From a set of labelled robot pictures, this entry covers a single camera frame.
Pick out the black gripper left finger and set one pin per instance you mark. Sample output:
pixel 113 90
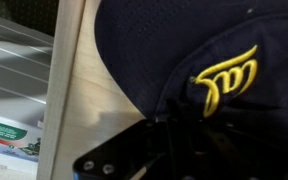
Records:
pixel 124 156

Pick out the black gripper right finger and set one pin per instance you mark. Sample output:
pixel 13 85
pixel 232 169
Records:
pixel 244 156

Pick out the navy blue cap yellow logo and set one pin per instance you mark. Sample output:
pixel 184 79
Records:
pixel 150 40

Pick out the green and white package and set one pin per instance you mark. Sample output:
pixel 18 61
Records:
pixel 7 140

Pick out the white radiator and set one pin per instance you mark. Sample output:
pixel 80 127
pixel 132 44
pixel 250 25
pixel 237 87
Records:
pixel 14 73

